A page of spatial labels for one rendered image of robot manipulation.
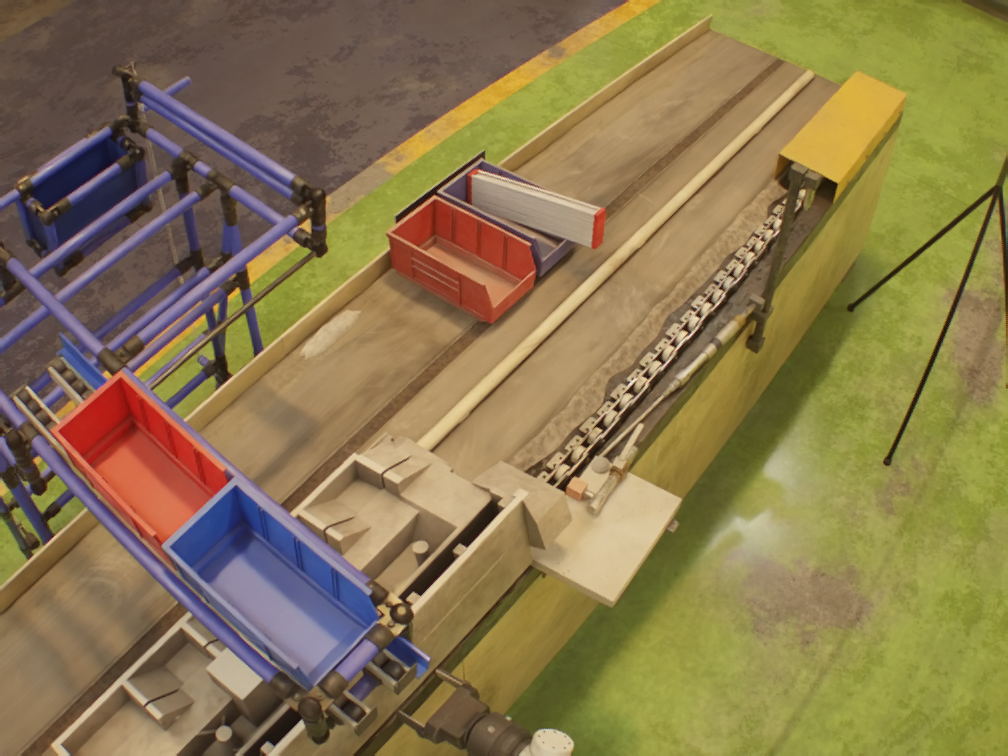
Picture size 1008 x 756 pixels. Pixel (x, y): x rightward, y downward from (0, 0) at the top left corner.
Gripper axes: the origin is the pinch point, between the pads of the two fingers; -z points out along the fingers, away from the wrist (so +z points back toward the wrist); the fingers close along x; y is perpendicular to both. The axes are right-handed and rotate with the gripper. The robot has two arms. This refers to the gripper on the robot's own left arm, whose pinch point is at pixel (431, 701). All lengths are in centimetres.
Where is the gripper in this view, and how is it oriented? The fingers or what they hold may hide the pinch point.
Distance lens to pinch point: 167.5
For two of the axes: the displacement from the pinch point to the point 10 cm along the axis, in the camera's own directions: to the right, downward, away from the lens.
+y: 1.0, 7.4, 6.7
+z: 8.0, 3.4, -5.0
